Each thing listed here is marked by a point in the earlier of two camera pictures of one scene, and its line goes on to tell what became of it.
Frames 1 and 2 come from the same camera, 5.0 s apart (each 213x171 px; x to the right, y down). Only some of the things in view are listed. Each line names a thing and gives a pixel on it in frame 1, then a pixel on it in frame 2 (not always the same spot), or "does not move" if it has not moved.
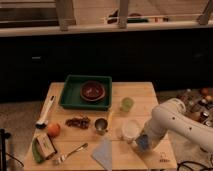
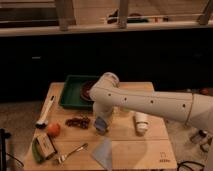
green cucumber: x=36 y=151 does not move
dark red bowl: x=92 y=91 does not move
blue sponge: x=143 y=141 -> x=100 y=124
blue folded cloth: x=103 y=153 does not move
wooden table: x=98 y=140 does not move
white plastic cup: x=131 y=129 -> x=141 y=123
